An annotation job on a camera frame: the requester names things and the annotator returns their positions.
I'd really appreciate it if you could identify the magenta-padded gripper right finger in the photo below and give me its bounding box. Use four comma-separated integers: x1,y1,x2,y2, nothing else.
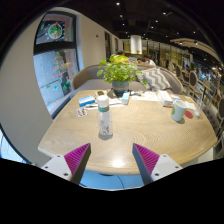
131,142,184,186

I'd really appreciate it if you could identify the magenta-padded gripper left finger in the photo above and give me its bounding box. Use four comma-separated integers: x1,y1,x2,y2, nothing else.
40,142,92,186

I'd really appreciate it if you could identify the clear plastic water bottle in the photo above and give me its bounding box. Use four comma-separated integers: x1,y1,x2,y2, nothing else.
96,94,114,139

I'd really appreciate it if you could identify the white mug with green print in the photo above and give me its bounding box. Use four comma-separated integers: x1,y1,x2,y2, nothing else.
170,99,188,123

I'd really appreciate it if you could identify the blue and white flat box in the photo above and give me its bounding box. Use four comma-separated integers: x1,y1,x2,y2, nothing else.
78,95,97,108

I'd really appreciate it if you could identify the flat round red coaster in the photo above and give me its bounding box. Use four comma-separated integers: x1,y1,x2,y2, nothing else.
184,109,194,120

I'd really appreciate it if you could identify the white rectangular box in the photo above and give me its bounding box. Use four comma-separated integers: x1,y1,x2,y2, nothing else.
157,90,174,108

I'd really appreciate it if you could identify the printed paper sheet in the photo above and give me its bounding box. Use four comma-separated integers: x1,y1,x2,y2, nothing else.
130,91,160,102

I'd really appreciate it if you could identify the small light blue box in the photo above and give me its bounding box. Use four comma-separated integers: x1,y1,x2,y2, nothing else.
121,91,131,106

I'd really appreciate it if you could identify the white paper napkin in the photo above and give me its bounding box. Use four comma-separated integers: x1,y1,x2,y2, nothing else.
182,99,198,111

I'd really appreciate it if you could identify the clear glass with straw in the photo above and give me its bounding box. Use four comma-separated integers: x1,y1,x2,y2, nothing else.
193,87,208,118

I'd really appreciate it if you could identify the grey zigzag cushion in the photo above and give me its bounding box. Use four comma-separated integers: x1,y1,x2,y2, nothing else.
136,67,173,92

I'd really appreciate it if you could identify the grey curved sofa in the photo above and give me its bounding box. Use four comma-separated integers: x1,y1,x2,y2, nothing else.
71,63,184,96

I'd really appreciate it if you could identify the green potted plant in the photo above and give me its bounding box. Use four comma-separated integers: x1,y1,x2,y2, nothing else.
96,54,148,98

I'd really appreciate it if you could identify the group of dining chairs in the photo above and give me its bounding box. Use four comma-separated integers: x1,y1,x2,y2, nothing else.
173,63,224,134

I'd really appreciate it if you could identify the window with coloured decals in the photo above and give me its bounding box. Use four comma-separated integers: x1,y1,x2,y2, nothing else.
33,11,81,116

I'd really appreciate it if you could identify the person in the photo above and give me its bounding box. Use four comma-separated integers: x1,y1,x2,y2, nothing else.
142,54,157,67
111,49,130,64

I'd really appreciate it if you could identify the white round column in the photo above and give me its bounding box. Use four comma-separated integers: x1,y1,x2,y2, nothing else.
129,34,143,55

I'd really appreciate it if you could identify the group of ceiling lights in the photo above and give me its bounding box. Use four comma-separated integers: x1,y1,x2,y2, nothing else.
113,1,201,38

